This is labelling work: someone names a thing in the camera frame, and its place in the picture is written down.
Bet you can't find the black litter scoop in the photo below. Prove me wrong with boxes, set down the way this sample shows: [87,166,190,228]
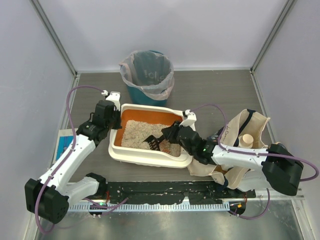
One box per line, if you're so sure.
[143,135,165,151]

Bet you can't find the white orange litter box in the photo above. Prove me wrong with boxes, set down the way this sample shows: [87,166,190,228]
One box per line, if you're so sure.
[108,103,193,169]

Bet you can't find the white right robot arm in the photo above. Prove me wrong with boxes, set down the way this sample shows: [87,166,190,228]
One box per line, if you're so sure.
[161,121,304,196]

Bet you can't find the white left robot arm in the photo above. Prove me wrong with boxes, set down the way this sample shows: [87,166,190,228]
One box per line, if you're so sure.
[24,97,121,224]

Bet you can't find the cat litter sand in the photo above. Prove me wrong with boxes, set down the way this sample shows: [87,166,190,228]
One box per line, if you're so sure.
[120,120,181,157]

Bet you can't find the blue white box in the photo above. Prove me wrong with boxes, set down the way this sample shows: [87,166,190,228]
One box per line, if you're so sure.
[52,128,73,164]

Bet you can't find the clear plastic bin liner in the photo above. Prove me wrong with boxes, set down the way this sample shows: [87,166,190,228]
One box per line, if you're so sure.
[118,49,175,101]

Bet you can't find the beige canvas tote bag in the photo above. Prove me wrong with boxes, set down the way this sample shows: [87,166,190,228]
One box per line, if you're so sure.
[187,109,271,192]

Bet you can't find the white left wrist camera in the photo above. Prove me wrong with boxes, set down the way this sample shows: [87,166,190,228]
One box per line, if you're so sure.
[101,90,121,112]

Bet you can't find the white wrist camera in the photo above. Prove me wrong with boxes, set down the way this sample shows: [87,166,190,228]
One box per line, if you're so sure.
[101,90,121,112]
[179,109,197,127]

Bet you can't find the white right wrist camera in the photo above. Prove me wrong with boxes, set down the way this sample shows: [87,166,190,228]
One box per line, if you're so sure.
[179,109,197,127]

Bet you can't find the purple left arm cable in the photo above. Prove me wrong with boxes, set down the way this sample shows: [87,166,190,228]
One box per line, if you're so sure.
[34,85,131,235]

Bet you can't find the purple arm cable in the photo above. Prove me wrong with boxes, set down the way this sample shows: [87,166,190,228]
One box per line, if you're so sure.
[34,85,131,235]
[189,104,320,221]

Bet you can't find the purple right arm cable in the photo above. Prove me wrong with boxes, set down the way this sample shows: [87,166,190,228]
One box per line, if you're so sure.
[189,104,320,221]

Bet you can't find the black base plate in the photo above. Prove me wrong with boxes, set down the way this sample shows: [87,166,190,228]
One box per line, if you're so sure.
[88,180,256,205]

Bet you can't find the white slotted cable duct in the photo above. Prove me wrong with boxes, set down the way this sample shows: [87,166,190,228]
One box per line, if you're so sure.
[68,201,230,214]

